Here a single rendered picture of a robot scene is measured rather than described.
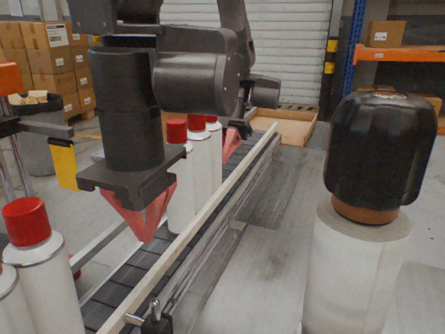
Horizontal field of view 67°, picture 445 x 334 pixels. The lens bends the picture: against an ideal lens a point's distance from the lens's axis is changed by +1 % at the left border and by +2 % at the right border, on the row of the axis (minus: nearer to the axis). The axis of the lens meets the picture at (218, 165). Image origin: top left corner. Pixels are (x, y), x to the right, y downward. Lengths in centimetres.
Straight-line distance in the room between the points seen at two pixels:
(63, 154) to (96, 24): 15
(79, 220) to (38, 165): 233
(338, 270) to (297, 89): 430
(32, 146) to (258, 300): 270
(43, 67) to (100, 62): 382
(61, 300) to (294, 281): 32
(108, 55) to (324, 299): 30
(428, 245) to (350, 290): 44
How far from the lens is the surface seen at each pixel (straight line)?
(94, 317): 50
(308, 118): 144
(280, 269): 55
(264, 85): 78
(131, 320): 45
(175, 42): 27
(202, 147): 60
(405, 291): 57
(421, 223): 85
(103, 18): 28
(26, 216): 33
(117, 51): 30
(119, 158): 31
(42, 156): 307
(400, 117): 29
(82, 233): 75
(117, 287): 53
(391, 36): 392
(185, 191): 56
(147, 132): 30
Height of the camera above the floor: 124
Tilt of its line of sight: 25 degrees down
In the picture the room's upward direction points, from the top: straight up
